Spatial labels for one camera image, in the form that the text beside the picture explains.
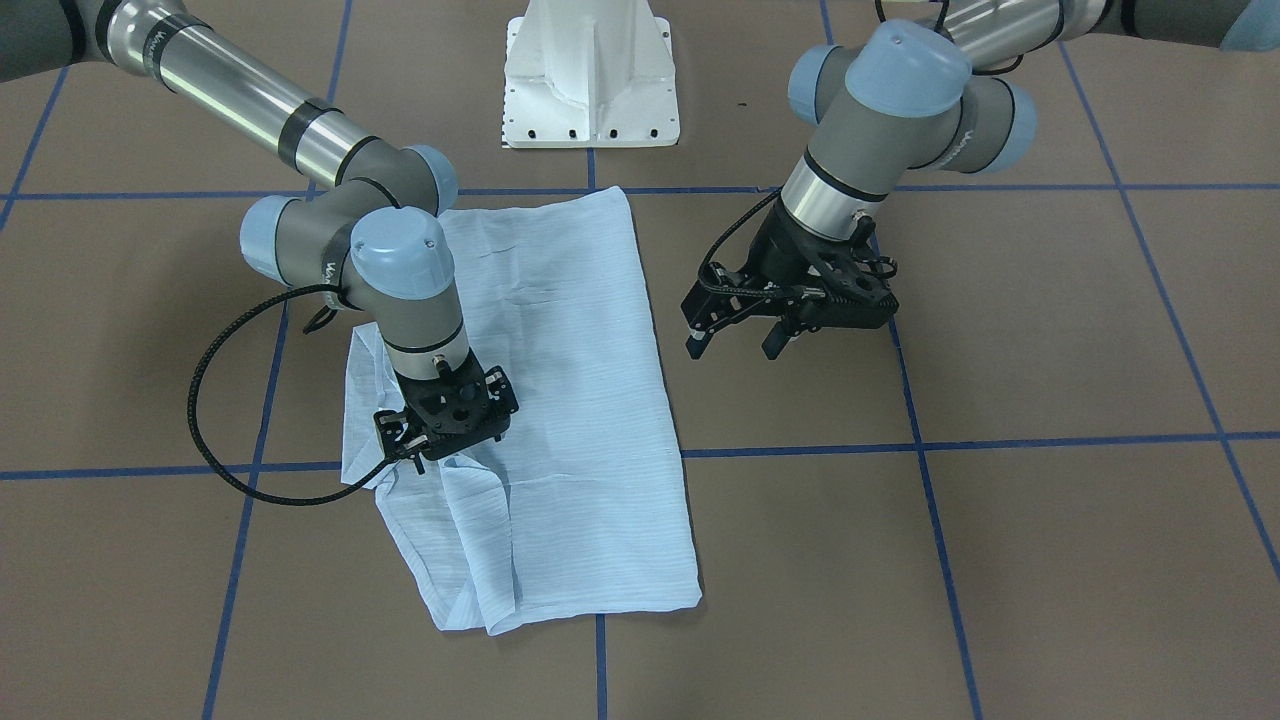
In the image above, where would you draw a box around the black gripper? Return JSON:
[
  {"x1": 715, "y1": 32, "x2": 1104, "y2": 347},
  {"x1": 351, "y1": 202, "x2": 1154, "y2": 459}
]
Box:
[
  {"x1": 372, "y1": 360, "x2": 518, "y2": 475},
  {"x1": 681, "y1": 200, "x2": 899, "y2": 361}
]

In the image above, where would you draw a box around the light blue button shirt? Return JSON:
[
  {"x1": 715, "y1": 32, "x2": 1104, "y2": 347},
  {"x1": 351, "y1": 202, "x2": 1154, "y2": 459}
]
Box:
[{"x1": 369, "y1": 187, "x2": 701, "y2": 635}]

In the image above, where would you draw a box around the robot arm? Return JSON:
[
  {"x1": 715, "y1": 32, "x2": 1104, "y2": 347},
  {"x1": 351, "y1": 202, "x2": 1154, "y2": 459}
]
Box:
[
  {"x1": 681, "y1": 1, "x2": 1279, "y2": 359},
  {"x1": 3, "y1": 1, "x2": 500, "y2": 483}
]

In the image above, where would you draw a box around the white camera mast base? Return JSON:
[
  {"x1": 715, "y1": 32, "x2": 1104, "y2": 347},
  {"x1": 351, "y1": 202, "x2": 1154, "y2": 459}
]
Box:
[{"x1": 500, "y1": 1, "x2": 681, "y2": 149}]

